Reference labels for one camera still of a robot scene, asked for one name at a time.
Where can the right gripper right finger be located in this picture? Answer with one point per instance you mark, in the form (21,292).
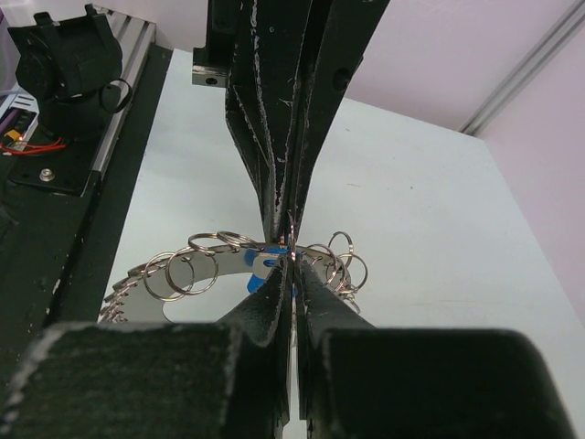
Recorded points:
(360,381)

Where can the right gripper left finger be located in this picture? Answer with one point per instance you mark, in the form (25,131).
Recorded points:
(227,379)

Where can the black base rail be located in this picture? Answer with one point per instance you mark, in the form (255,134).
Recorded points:
(57,251)

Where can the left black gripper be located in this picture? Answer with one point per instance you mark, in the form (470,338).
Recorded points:
(260,46)

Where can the aluminium frame crossbar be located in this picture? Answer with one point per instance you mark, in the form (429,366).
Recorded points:
(135,36)

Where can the left aluminium corner post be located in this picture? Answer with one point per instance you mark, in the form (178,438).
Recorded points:
(526,70)

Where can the metal disc with keyrings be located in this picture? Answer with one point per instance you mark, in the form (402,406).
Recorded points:
(193,270)

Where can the blue tag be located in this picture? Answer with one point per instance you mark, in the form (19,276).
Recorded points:
(261,263)

